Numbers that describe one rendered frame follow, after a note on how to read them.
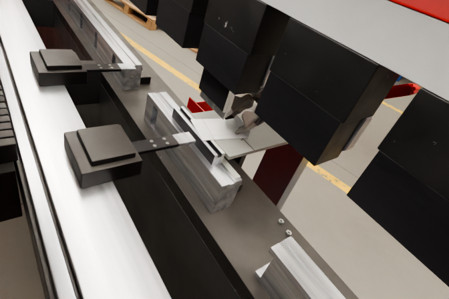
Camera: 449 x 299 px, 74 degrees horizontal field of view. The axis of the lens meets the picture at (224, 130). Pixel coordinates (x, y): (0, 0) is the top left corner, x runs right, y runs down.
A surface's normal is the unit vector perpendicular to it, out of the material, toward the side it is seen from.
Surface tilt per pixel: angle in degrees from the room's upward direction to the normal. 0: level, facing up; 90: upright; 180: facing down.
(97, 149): 0
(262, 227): 0
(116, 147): 0
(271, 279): 90
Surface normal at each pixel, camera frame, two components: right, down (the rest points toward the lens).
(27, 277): 0.27, -0.79
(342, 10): -0.78, 0.15
